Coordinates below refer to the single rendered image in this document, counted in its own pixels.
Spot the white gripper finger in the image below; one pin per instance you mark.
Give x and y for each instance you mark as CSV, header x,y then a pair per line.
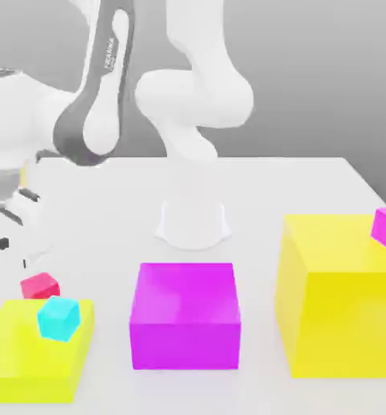
x,y
2,243
36,257

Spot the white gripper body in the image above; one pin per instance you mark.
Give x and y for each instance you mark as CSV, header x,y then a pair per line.
x,y
21,231

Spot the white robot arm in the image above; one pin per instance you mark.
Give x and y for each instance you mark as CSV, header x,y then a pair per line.
x,y
193,97

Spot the small red cube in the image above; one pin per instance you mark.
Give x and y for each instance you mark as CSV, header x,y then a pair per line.
x,y
39,285

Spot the small cyan cube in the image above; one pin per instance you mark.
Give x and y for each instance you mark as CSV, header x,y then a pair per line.
x,y
57,319

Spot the large lime yellow box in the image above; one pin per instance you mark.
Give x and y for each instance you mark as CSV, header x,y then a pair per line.
x,y
24,363

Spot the large magenta box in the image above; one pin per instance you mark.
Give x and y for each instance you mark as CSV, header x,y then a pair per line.
x,y
185,324

